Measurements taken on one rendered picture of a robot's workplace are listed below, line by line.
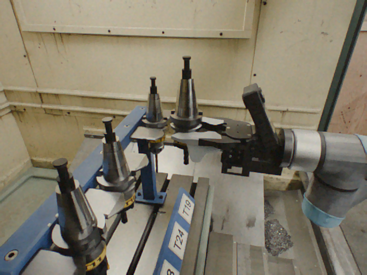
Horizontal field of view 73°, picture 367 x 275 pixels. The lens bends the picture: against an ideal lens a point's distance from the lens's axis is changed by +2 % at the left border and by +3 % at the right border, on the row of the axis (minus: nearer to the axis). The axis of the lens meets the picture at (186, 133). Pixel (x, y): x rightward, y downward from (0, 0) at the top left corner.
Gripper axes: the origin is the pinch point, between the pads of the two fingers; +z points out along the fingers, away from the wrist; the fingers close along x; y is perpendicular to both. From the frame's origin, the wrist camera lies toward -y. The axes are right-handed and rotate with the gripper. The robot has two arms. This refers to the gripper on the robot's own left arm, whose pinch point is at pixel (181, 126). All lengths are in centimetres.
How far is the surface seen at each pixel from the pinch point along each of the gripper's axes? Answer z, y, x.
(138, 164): 6.5, 5.4, -6.6
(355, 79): -123, 42, 214
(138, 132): 10.8, 5.3, 5.2
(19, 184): 96, 68, 44
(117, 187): 7.3, 5.0, -13.7
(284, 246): -35, 60, 26
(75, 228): 7.8, 2.9, -23.7
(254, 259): -23, 55, 15
